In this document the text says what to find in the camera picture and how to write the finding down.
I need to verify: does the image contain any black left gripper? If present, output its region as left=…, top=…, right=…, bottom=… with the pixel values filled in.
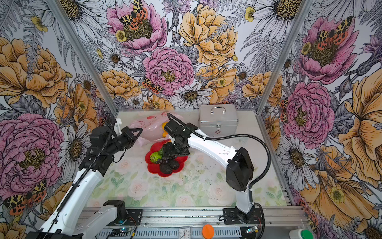
left=106, top=126, right=143, bottom=155

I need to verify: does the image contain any green spiky round fruit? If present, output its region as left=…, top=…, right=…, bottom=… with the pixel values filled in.
left=149, top=152, right=162, bottom=164

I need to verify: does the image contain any dark avocado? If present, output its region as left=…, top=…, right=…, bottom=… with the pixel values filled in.
left=160, top=163, right=173, bottom=176
left=168, top=160, right=180, bottom=170

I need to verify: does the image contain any pink plastic bag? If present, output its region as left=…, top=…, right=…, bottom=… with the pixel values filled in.
left=126, top=111, right=184, bottom=146

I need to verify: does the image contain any dark avocado front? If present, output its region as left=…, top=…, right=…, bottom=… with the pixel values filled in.
left=160, top=163, right=173, bottom=176

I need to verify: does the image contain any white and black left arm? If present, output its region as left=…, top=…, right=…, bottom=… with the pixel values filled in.
left=26, top=119, right=143, bottom=239

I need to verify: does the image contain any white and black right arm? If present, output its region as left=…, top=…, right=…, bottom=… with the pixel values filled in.
left=163, top=119, right=262, bottom=224

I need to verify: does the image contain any dark grape bunch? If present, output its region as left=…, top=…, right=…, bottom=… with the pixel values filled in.
left=156, top=155, right=176, bottom=164

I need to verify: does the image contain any red flower-shaped plate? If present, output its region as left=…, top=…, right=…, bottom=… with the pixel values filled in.
left=145, top=140, right=188, bottom=178

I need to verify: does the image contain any silver metal case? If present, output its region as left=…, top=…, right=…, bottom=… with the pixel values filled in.
left=199, top=104, right=239, bottom=137

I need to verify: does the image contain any small white timer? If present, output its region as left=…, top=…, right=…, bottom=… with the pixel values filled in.
left=178, top=227, right=192, bottom=239

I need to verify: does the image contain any orange round button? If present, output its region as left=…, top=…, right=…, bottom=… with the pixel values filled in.
left=202, top=224, right=215, bottom=239

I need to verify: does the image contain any green capped white bottle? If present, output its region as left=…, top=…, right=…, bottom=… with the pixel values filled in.
left=289, top=229, right=314, bottom=239

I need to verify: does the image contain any black corrugated left cable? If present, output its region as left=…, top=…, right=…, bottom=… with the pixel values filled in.
left=41, top=115, right=118, bottom=239

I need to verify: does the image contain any black corrugated cable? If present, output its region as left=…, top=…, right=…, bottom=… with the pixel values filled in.
left=166, top=113, right=272, bottom=189
left=41, top=115, right=118, bottom=239

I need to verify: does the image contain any black corrugated right cable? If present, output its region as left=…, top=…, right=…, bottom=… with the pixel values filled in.
left=166, top=113, right=272, bottom=189

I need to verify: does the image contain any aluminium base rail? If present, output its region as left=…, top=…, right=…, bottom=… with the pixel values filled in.
left=95, top=206, right=310, bottom=239

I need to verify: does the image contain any aluminium corner post left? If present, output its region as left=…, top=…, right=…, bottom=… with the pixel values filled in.
left=47, top=1, right=118, bottom=116

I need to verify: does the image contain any aluminium corner post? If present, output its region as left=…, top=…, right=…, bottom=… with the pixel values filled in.
left=257, top=0, right=313, bottom=114
left=47, top=1, right=118, bottom=116

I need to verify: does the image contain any aluminium corner post right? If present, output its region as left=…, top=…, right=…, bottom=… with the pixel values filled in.
left=257, top=0, right=313, bottom=114

